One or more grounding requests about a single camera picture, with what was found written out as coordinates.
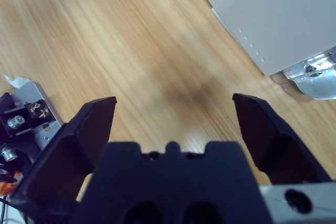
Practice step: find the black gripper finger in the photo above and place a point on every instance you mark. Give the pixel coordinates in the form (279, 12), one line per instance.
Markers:
(275, 150)
(65, 155)

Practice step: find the white capsule coffee machine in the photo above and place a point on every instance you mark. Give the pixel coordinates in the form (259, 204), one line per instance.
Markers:
(275, 11)

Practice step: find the white paper tape strip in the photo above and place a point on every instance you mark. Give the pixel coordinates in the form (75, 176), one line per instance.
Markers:
(19, 81)

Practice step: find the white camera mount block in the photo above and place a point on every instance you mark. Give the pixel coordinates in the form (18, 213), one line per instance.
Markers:
(34, 95)

